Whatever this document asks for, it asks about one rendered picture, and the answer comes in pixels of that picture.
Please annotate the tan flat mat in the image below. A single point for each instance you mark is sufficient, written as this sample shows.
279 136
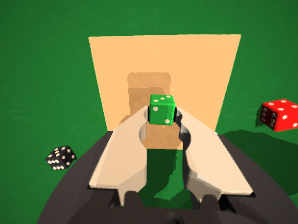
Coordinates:
194 69

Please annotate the black die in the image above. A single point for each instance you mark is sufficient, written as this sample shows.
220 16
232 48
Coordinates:
60 158

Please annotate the green die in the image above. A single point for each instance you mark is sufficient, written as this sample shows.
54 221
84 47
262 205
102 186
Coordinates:
161 110

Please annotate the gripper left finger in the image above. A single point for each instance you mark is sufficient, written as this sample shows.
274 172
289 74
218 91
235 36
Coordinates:
99 179

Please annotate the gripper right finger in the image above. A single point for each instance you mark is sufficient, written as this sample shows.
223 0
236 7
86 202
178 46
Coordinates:
214 165

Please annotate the red die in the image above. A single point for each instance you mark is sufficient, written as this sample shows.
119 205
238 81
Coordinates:
280 115

